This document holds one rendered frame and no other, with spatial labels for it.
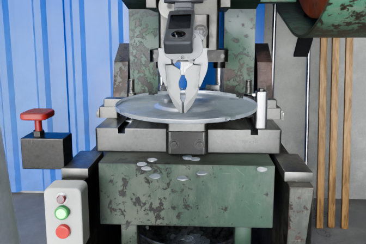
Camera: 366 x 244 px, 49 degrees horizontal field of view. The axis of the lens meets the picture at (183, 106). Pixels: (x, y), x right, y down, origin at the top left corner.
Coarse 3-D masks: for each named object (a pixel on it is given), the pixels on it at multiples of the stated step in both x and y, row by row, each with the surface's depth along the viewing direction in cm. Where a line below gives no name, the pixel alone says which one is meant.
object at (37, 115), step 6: (36, 108) 92; (42, 108) 92; (48, 108) 92; (24, 114) 86; (30, 114) 86; (36, 114) 86; (42, 114) 86; (48, 114) 88; (36, 120) 87; (36, 126) 89
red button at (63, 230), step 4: (60, 224) 80; (64, 224) 80; (60, 228) 80; (64, 228) 80; (68, 228) 80; (56, 232) 80; (60, 232) 80; (64, 232) 80; (68, 232) 80; (60, 236) 80; (64, 236) 80
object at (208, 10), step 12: (204, 0) 98; (216, 0) 97; (168, 12) 97; (204, 12) 98; (216, 12) 98; (204, 24) 96; (216, 24) 98; (204, 36) 96; (216, 36) 99; (216, 48) 99
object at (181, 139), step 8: (168, 128) 94; (176, 128) 94; (184, 128) 94; (192, 128) 93; (200, 128) 93; (208, 128) 94; (168, 136) 94; (176, 136) 94; (184, 136) 94; (192, 136) 94; (200, 136) 94; (168, 144) 95; (176, 144) 93; (184, 144) 94; (192, 144) 94; (200, 144) 93; (168, 152) 95; (176, 152) 95; (184, 152) 95; (192, 152) 94; (200, 152) 94
